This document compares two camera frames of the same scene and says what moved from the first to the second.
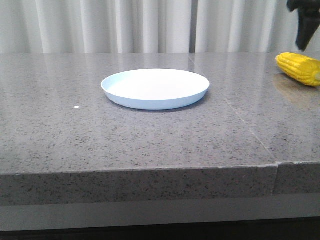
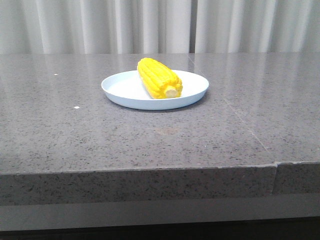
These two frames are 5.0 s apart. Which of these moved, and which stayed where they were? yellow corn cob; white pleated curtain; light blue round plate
Moved: yellow corn cob
Stayed: white pleated curtain; light blue round plate
